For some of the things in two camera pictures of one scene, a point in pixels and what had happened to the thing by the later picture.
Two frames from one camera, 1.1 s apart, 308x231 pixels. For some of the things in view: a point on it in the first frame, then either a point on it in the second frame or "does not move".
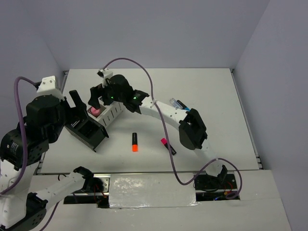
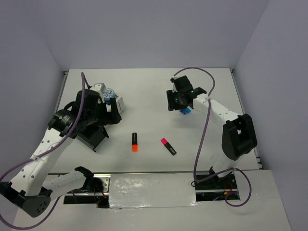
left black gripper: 76,113 → 107,119
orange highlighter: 134,146 does not move
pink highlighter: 164,141 does not move
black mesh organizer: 90,132 does not move
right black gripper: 97,91 → 171,104
